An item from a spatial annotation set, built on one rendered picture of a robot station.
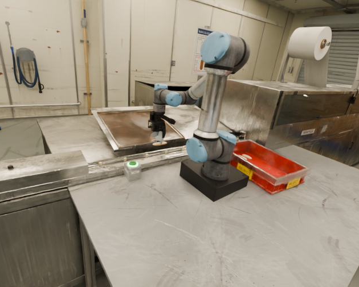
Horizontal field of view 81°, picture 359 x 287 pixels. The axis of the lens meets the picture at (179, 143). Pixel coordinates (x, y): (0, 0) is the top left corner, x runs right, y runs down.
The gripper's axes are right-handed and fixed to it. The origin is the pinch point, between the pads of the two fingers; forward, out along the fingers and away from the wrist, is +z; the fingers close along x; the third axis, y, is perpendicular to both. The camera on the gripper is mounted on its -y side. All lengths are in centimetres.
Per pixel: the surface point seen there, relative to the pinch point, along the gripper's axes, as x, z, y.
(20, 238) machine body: 9, 34, 76
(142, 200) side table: 34.3, 11.7, 27.6
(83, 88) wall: -369, 35, -29
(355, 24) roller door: -167, -175, -683
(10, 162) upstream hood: -6, 2, 75
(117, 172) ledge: 9.5, 9.5, 30.9
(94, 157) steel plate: -16.1, 11.8, 36.3
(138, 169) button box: 17.0, 5.7, 22.3
